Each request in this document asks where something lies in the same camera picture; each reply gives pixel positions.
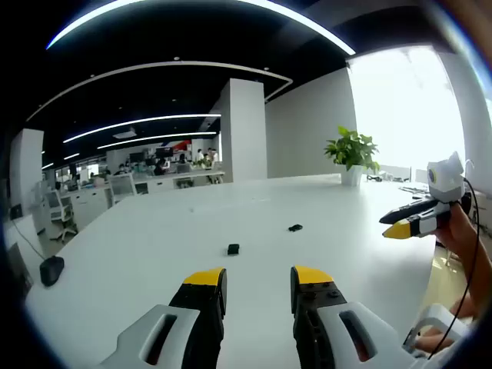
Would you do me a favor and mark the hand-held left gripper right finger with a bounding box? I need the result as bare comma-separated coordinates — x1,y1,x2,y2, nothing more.
290,264,420,369

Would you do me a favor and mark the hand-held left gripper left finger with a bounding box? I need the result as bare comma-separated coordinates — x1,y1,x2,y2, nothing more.
100,267,228,369

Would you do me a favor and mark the person's right hand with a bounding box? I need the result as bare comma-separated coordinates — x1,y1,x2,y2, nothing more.
436,202,480,257

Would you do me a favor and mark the white plant pot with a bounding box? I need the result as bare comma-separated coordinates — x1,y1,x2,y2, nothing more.
340,164,364,188

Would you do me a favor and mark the green potted plant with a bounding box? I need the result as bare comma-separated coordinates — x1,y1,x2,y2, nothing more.
324,125,381,175

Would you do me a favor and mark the white worn chest device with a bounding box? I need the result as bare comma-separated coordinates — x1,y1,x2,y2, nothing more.
401,303,472,361

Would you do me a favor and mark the white office desk row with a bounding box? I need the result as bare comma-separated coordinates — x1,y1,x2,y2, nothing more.
57,168,226,231

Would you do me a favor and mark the white mesh office chair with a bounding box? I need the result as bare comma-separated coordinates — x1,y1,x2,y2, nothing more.
108,172,138,205

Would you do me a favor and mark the black computer mouse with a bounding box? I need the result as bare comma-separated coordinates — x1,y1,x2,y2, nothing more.
39,255,65,288

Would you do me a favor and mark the ceiling light strip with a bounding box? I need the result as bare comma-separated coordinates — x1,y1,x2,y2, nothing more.
62,113,222,145
96,131,218,151

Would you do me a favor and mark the white square pillar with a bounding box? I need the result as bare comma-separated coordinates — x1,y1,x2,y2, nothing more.
220,78,268,184

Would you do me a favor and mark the long curved ceiling light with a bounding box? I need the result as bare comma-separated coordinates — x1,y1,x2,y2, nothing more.
46,0,357,55

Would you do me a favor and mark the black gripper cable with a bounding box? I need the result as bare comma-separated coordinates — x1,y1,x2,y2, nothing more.
424,176,483,361

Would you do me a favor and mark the black socket cable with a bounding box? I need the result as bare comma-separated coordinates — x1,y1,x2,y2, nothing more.
10,218,48,261

